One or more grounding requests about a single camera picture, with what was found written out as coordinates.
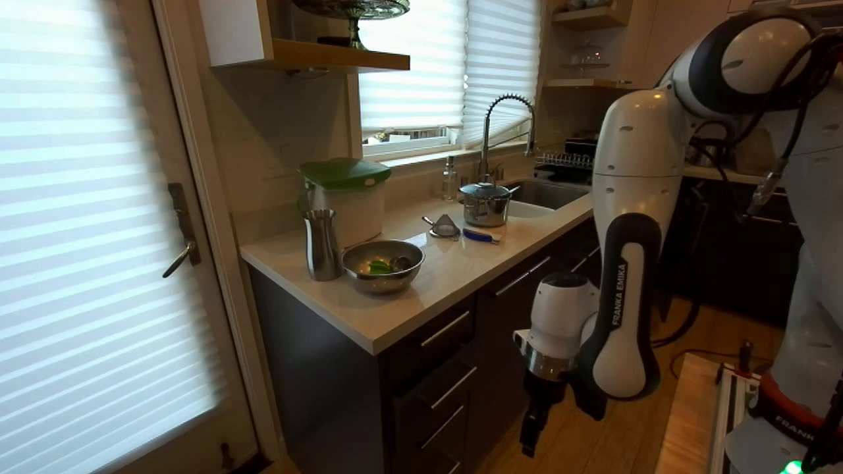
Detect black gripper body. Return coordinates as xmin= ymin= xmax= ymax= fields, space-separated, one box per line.
xmin=521 ymin=372 xmax=568 ymax=434

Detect wooden drawer with dark front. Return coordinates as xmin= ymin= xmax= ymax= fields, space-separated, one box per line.
xmin=390 ymin=352 xmax=482 ymax=426

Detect dark blue drawer cabinet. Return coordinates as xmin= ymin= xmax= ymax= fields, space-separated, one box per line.
xmin=655 ymin=165 xmax=805 ymax=330

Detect blue and white dish brush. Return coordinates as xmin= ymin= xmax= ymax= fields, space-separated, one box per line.
xmin=460 ymin=224 xmax=502 ymax=245

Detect small utensil on counter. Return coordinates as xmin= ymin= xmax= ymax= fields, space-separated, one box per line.
xmin=419 ymin=211 xmax=464 ymax=239

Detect steel pot with lid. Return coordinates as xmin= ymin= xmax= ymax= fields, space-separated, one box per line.
xmin=459 ymin=178 xmax=521 ymax=228

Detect undermount kitchen sink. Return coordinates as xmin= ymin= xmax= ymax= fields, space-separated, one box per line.
xmin=506 ymin=177 xmax=593 ymax=214

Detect dark kitchen cabinet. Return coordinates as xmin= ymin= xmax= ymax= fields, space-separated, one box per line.
xmin=247 ymin=214 xmax=612 ymax=474

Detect steel mixing bowl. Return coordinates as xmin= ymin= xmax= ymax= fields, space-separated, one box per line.
xmin=339 ymin=239 xmax=423 ymax=298

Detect black dish rack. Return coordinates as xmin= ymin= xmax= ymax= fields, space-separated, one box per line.
xmin=535 ymin=133 xmax=600 ymax=185

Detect clear soap bottle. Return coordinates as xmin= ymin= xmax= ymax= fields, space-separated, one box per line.
xmin=439 ymin=156 xmax=460 ymax=203

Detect small steel pitcher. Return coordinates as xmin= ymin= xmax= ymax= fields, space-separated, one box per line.
xmin=301 ymin=178 xmax=344 ymax=285

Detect gooseneck metal faucet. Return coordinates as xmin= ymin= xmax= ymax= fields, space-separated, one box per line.
xmin=477 ymin=93 xmax=538 ymax=185

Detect white container with green lid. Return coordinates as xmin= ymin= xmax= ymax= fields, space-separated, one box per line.
xmin=297 ymin=156 xmax=394 ymax=252

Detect window with white blind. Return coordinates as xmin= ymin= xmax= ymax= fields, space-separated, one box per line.
xmin=356 ymin=0 xmax=546 ymax=162

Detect wooden corner shelves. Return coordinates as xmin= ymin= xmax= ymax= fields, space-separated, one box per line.
xmin=540 ymin=0 xmax=637 ymax=95

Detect glass cake stand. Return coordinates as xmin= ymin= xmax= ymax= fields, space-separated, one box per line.
xmin=293 ymin=0 xmax=414 ymax=53

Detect door with white blind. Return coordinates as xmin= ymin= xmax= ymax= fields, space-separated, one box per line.
xmin=0 ymin=0 xmax=289 ymax=474

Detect black floor cable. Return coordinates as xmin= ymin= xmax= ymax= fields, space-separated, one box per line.
xmin=652 ymin=298 xmax=741 ymax=378

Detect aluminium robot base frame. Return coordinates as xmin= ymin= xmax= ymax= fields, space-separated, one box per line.
xmin=709 ymin=357 xmax=843 ymax=474

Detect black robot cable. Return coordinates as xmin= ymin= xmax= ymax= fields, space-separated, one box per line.
xmin=692 ymin=33 xmax=841 ymax=220

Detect metal door handle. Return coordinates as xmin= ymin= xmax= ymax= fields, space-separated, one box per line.
xmin=161 ymin=181 xmax=202 ymax=281

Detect wooden wall shelf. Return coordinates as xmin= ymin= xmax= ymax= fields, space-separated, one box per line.
xmin=194 ymin=0 xmax=414 ymax=76

